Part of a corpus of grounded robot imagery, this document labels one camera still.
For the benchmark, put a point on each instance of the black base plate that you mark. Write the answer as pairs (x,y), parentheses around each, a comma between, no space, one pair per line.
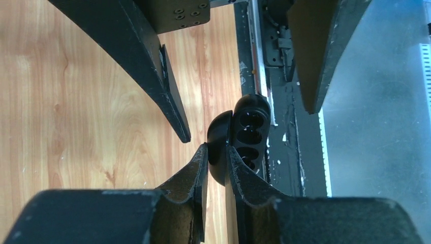
(294,161)

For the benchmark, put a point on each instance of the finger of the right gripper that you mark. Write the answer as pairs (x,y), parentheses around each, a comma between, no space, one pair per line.
(121,29)
(320,32)

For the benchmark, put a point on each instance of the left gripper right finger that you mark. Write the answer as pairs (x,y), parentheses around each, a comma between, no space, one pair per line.
(259,213)

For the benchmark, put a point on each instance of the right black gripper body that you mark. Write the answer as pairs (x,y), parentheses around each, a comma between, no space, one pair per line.
(170,15)

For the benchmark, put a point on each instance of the slotted cable duct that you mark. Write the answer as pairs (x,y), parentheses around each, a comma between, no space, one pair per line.
(425,62)

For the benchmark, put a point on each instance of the black earbud charging case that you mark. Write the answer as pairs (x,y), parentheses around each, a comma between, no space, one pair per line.
(246,128)

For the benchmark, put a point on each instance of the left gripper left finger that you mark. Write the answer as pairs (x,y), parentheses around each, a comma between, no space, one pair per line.
(174,212)

